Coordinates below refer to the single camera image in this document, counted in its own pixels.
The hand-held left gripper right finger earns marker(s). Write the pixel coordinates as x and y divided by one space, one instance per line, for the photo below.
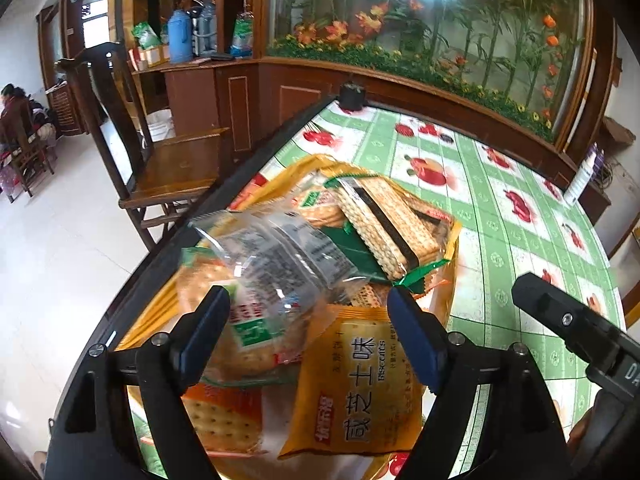
415 340

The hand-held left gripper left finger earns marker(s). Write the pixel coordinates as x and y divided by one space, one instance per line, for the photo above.
200 340

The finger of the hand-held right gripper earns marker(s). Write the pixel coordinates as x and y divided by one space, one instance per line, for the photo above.
550 305

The round cracker packet green label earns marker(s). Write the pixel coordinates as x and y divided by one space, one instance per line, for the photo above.
250 350
280 255

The orange cracker packet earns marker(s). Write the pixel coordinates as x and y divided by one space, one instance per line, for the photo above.
220 420

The dark green snack packet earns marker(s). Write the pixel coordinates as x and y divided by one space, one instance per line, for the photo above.
350 255

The large cracker packet black stripe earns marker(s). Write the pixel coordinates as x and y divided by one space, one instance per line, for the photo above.
380 225

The green-edged square cracker packet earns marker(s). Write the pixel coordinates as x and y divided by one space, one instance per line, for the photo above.
320 207

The yellow cardboard box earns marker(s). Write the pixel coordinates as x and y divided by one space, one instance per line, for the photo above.
295 166

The green fruit print tablecloth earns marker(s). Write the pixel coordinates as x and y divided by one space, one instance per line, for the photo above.
500 220

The white spray bottle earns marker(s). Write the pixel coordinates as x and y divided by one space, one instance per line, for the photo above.
580 180

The wooden chair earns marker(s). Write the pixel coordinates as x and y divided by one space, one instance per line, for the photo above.
30 157
170 160

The black cylinder on table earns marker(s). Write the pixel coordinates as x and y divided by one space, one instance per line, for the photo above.
352 97

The small cardboard box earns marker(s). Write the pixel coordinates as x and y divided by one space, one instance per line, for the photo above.
150 56

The blue thermos flask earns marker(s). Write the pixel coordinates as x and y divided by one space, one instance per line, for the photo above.
178 35

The pack of water bottles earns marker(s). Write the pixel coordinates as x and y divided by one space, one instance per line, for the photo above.
242 35

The green plastic bag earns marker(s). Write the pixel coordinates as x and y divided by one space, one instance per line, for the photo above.
146 35

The clear water bottle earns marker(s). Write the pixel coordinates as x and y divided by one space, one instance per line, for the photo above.
205 30

